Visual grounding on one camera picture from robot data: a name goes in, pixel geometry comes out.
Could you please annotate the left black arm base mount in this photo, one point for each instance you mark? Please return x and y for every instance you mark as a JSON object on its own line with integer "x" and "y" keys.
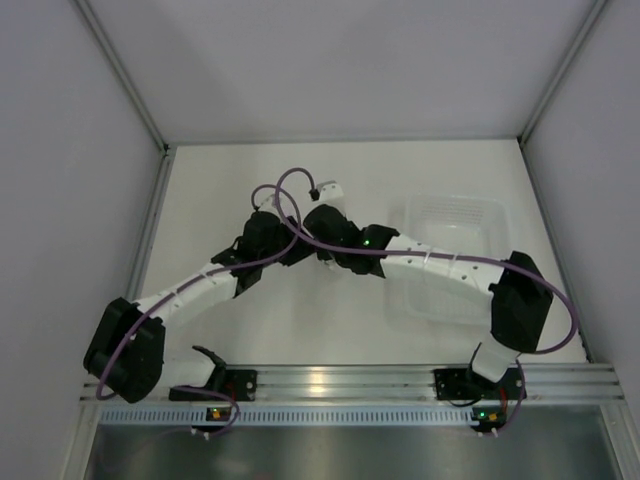
{"x": 240, "y": 384}

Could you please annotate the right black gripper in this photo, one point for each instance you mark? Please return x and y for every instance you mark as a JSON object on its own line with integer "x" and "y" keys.
{"x": 324, "y": 255}

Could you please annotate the left aluminium frame post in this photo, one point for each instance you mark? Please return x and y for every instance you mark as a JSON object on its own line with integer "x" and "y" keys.
{"x": 165, "y": 153}

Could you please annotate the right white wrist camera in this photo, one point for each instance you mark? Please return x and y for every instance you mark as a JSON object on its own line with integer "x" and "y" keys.
{"x": 328, "y": 200}

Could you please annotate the aluminium frame post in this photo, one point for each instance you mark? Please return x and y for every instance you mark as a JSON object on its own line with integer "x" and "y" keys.
{"x": 560, "y": 71}
{"x": 165, "y": 153}

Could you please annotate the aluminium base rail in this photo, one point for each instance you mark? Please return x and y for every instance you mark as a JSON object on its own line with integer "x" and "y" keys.
{"x": 543, "y": 384}

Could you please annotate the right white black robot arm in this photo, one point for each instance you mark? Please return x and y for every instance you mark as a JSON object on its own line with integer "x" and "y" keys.
{"x": 511, "y": 292}

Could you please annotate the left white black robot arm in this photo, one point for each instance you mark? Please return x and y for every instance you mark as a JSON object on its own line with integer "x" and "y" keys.
{"x": 129, "y": 353}

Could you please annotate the translucent white plastic bin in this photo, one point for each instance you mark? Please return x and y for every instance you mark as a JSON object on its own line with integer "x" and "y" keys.
{"x": 466, "y": 225}

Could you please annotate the right aluminium frame post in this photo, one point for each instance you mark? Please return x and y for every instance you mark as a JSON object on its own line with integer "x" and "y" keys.
{"x": 560, "y": 71}

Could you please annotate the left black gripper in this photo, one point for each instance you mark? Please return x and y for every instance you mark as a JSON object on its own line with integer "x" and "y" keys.
{"x": 301, "y": 249}

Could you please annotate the slotted grey cable duct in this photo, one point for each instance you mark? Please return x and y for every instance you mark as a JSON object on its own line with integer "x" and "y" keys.
{"x": 253, "y": 415}

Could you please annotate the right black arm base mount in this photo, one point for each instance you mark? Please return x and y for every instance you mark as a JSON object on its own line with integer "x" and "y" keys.
{"x": 452, "y": 384}

